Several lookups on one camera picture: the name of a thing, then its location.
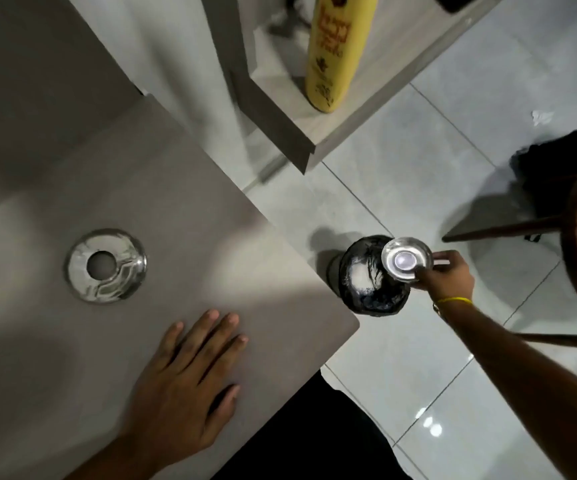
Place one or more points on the person's left little finger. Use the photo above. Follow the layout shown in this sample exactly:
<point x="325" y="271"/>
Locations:
<point x="171" y="339"/>

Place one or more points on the bin with black bag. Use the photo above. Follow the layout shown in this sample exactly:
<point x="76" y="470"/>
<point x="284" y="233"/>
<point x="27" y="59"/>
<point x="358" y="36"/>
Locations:
<point x="366" y="279"/>

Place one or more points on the person's right forearm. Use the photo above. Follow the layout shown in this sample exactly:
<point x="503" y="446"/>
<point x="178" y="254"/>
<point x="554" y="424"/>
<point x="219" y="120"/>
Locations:
<point x="523" y="389"/>

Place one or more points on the yellow bottle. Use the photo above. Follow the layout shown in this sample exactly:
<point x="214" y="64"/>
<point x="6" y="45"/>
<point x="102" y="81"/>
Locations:
<point x="336" y="49"/>

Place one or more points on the person's left thumb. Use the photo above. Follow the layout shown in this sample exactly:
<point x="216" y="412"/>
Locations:
<point x="224" y="404"/>

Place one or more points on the person's black clothing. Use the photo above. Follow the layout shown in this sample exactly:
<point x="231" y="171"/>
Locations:
<point x="313" y="434"/>

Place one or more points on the brown wooden stool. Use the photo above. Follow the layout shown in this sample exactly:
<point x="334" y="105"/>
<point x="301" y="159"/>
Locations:
<point x="576" y="229"/>

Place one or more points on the black object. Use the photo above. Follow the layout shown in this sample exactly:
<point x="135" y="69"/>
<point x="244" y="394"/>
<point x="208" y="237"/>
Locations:
<point x="456" y="0"/>

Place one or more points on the person's right fingers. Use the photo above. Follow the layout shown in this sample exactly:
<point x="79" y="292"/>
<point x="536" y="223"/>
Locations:
<point x="436" y="264"/>

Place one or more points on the person's left hand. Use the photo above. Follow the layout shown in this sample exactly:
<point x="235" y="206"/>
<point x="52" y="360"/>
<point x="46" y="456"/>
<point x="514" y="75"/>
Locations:
<point x="173" y="394"/>

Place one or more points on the person's left middle finger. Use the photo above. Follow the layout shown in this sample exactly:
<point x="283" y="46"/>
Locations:
<point x="215" y="335"/>

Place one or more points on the black cloth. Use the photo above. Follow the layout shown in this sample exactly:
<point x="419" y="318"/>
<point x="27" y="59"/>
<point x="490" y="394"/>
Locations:
<point x="553" y="164"/>

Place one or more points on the light wooden shelf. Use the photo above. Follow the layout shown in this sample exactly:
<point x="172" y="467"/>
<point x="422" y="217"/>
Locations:
<point x="293" y="114"/>

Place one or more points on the person's right hand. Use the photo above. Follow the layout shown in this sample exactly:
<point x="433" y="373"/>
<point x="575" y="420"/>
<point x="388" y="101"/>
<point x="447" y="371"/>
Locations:
<point x="449" y="279"/>

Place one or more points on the yellow wristband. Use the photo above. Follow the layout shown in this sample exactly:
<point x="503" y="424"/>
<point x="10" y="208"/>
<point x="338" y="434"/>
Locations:
<point x="456" y="300"/>

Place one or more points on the person's left forearm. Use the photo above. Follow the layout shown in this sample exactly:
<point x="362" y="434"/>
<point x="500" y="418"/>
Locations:
<point x="113" y="462"/>

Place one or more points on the round steel lid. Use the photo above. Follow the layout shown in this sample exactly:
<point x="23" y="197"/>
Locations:
<point x="404" y="258"/>

